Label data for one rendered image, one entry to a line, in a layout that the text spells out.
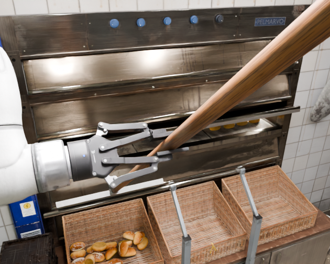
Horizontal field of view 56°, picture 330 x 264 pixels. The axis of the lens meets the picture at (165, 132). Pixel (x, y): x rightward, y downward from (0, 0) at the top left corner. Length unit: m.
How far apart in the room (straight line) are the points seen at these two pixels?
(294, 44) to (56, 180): 0.43
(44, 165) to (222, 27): 1.69
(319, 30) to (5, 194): 0.50
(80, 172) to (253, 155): 2.12
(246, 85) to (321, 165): 2.91
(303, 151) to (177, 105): 1.35
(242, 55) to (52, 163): 1.79
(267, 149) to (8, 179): 2.31
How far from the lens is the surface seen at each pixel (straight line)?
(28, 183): 0.57
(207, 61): 2.06
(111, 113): 1.93
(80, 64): 1.83
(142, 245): 2.25
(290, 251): 2.62
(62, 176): 0.57
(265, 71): 0.34
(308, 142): 2.96
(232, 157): 2.49
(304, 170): 3.12
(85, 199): 1.62
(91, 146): 0.61
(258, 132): 2.54
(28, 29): 1.78
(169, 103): 2.03
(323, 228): 2.72
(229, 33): 2.12
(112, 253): 2.22
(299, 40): 0.30
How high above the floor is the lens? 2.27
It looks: 27 degrees down
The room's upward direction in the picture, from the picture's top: straight up
